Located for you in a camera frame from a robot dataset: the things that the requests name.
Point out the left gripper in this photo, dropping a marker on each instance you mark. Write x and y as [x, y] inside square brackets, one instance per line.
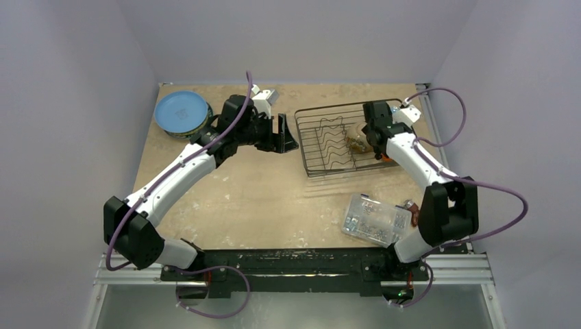
[280, 142]

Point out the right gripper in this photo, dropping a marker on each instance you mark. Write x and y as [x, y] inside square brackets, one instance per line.
[369, 138]

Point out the beige floral bowl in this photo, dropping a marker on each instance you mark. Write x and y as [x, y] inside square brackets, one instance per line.
[356, 139]

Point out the light blue plate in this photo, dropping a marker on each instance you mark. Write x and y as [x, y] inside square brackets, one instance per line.
[165, 108]

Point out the orange cup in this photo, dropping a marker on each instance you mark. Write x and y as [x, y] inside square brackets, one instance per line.
[385, 158]

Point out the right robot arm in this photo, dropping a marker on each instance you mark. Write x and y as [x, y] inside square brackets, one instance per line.
[449, 208]

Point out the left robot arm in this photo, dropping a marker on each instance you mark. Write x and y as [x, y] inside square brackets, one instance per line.
[129, 224]

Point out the clear plastic screw box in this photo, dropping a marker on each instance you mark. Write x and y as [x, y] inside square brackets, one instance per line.
[375, 222]

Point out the yellow green-rimmed plate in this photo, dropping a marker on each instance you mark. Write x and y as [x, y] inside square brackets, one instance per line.
[190, 134]

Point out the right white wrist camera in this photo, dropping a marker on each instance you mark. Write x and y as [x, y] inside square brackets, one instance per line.
[408, 115]

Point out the black wire dish rack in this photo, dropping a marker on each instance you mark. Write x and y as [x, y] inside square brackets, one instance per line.
[321, 137]

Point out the aluminium rail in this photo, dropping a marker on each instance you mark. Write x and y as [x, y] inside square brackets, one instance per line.
[424, 91]

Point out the black base frame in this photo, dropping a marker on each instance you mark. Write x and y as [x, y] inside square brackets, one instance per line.
[367, 271]

